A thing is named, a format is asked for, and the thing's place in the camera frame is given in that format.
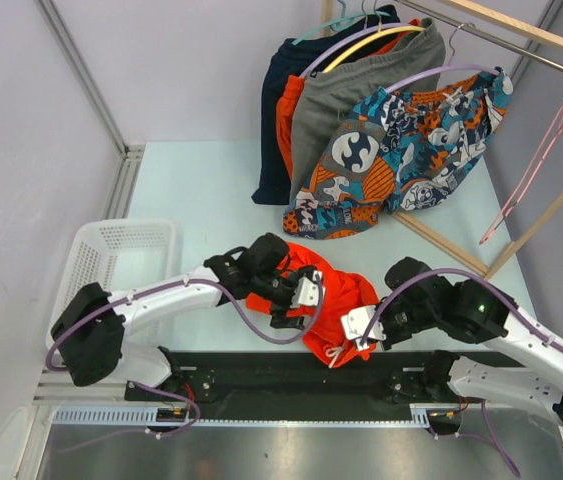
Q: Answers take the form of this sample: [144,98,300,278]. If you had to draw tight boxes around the pink wire hanger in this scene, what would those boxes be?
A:
[479,103,563,245]

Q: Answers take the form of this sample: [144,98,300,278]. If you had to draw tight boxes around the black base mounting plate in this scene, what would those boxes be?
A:
[124,352,479,424]

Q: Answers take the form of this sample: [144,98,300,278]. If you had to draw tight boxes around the navy blue shorts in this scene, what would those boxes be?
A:
[251,4,402,206]

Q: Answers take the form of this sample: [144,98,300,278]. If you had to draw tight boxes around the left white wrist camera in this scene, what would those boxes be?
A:
[292,277,320,308]

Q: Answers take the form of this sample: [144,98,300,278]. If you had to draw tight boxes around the purple hanger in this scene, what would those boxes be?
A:
[298,21,407,78]
[377,18,504,93]

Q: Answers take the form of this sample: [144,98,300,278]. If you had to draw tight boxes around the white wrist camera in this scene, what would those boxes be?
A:
[292,277,320,308]
[340,305,385,351]

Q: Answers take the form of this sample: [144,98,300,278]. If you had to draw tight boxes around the white slotted cable duct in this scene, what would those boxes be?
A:
[53,405,430,429]

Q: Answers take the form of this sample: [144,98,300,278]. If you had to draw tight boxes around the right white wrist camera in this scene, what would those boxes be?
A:
[340,305,385,351]

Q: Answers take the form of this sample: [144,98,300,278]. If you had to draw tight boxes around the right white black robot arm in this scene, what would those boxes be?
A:
[342,257,563,428]

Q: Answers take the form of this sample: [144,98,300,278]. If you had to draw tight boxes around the wooden clothes rack frame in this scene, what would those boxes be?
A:
[320,0,563,281]

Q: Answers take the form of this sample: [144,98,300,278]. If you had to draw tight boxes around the purple hanger front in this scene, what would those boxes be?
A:
[377,18,504,93]

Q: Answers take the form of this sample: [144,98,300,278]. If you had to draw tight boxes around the grey shorts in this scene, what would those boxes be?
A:
[288,17,447,206]

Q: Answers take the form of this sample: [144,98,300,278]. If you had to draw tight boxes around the purple cable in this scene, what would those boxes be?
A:
[44,277,325,451]
[358,268,563,476]

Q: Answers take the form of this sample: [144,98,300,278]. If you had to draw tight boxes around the yellow hanger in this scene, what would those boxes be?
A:
[323,24,424,73]

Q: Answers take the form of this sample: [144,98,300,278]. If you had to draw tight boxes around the aluminium frame post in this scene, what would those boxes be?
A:
[33,0,130,156]

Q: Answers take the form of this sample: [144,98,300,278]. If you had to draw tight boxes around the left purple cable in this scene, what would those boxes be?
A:
[44,277,325,451]

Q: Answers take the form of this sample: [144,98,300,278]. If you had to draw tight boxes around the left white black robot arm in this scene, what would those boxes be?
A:
[45,233,326,400]

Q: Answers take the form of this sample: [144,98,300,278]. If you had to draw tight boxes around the white plastic laundry basket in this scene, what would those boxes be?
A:
[50,218,176,323]

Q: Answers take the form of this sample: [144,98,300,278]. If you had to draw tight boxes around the metal clothes rail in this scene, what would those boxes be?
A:
[401,1,563,78]

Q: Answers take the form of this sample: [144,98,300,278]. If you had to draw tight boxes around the patterned blue orange shorts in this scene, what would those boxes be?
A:
[282,67,514,240]

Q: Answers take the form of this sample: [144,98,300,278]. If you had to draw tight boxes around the purple hanger rear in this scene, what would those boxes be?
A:
[298,21,407,78]

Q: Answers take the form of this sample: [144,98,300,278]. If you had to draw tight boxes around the teal hanger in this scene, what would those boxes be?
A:
[292,0,364,45]

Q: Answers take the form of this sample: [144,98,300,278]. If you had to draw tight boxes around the dark orange hanging shorts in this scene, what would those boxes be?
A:
[275,31,407,177]

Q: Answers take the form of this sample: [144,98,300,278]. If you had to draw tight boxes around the bright orange shorts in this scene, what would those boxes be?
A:
[239,236,378,369]

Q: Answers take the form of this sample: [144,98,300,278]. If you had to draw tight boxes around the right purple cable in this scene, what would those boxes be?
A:
[358,268,563,476]

